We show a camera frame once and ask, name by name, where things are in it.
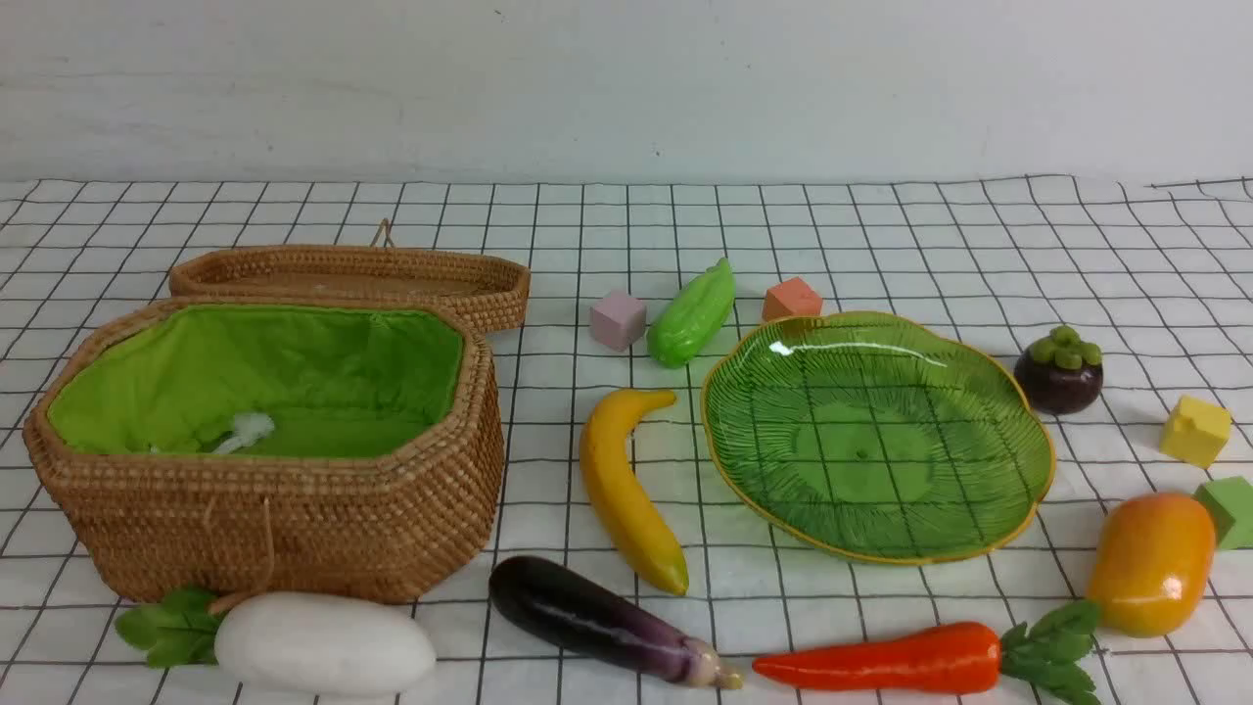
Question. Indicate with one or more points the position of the dark purple mangosteen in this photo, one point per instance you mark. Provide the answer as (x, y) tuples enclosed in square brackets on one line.
[(1060, 373)]

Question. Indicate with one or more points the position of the yellow foam cube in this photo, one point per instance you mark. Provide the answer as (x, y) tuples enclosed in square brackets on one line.
[(1196, 432)]

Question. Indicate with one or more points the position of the green foam cube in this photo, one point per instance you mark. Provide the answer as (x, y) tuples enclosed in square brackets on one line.
[(1229, 504)]

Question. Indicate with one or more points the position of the orange yellow mango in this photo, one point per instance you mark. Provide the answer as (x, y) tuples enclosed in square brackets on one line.
[(1152, 561)]

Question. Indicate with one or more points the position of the purple eggplant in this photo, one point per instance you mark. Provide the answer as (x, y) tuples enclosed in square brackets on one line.
[(559, 606)]

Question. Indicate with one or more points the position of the green leaf glass plate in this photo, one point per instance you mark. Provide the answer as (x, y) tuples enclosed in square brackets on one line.
[(876, 439)]

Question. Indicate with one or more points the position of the woven rattan basket green lining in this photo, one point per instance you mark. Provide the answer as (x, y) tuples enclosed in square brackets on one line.
[(336, 446)]

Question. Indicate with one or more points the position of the yellow banana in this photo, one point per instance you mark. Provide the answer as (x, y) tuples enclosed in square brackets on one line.
[(633, 523)]

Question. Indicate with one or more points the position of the pink foam cube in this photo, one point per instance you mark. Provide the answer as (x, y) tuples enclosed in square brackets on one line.
[(617, 320)]

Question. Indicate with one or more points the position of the orange foam cube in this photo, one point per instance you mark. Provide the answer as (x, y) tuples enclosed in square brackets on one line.
[(790, 298)]

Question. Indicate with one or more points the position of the green bitter gourd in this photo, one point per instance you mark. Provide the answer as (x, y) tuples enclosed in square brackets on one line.
[(693, 317)]

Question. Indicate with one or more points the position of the white radish with leaves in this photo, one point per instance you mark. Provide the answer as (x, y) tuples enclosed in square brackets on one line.
[(283, 640)]

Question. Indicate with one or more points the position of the woven rattan basket lid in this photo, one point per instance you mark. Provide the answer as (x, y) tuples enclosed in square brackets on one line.
[(489, 294)]

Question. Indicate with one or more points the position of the orange carrot with leaves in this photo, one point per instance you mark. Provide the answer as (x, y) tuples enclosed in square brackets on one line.
[(955, 659)]

